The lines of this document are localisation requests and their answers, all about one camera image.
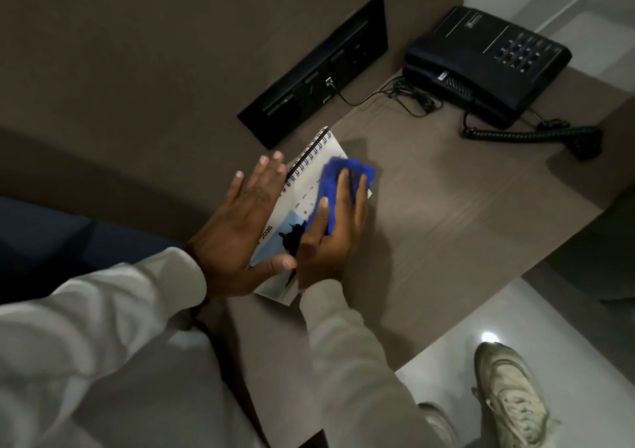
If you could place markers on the person's right hand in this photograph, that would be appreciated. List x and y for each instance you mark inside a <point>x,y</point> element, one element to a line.
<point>332,254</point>

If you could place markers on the person's left hand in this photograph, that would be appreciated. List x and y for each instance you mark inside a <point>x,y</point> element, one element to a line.
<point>233,244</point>

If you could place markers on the person's right thumb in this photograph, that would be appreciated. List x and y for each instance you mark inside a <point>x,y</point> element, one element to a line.
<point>317,224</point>

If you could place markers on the person's right middle finger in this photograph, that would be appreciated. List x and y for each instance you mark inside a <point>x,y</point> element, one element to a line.
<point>362,202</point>

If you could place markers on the person's left thumb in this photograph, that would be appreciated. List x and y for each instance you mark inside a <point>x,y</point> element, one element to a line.
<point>275,265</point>

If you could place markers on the blue cleaning cloth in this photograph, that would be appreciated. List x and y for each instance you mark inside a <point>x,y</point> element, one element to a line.
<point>330,184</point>

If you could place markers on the white spiral desk calendar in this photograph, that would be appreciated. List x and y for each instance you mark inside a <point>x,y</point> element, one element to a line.
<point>302,184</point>

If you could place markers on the person's right forearm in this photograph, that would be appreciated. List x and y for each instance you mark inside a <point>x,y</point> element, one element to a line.
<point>357,373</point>

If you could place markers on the person's left forearm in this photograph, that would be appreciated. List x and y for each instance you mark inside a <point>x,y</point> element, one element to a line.
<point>99,353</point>

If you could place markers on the black desk telephone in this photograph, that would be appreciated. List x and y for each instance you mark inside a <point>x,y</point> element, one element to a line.
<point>491,65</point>

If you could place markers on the dark blue seat cushion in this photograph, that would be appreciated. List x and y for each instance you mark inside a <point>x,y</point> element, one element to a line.
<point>59,244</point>

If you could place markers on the person's left beige sneaker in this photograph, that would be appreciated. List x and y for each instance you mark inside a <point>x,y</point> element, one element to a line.
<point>439,425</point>

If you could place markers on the person's beige sneaker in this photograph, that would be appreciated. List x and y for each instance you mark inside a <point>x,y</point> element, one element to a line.
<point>439,425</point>
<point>511,393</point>

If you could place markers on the person's right beige sneaker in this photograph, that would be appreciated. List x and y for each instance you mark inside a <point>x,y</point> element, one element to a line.
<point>511,393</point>

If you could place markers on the black wall socket panel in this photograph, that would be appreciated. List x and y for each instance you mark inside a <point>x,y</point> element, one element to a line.
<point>317,78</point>

